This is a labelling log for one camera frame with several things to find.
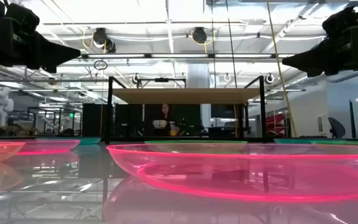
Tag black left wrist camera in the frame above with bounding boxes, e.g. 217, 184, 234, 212
4, 2, 40, 34

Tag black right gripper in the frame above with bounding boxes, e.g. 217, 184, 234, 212
281, 26, 358, 78

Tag black partition panel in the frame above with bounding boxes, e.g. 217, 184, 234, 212
82, 103, 202, 138

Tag yellow hanging cable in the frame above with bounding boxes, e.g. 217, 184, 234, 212
265, 0, 298, 138

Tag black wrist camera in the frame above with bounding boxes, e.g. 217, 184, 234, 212
4, 2, 40, 34
321, 6, 358, 40

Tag thin black hanging cable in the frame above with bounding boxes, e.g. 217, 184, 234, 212
210, 0, 217, 89

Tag black metal frame bar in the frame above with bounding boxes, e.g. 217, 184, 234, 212
136, 77, 187, 90

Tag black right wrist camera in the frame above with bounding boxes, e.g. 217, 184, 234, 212
321, 6, 358, 40

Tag red fabric object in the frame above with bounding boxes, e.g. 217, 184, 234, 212
265, 113, 287, 136

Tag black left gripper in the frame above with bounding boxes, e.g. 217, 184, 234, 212
0, 17, 82, 74

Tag dark office chair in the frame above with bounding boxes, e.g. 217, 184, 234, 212
327, 116, 347, 139

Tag large pink translucent plate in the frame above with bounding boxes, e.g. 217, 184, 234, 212
106, 143, 358, 203

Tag black-framed wooden shelf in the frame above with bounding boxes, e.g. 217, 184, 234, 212
104, 75, 269, 145

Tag person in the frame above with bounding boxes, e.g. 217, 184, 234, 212
157, 103, 180, 137

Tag black ceiling cable reel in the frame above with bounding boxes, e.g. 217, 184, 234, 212
191, 27, 208, 45
92, 27, 117, 54

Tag teal translucent plate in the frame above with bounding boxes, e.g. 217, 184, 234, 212
273, 138, 348, 145
36, 137, 102, 146

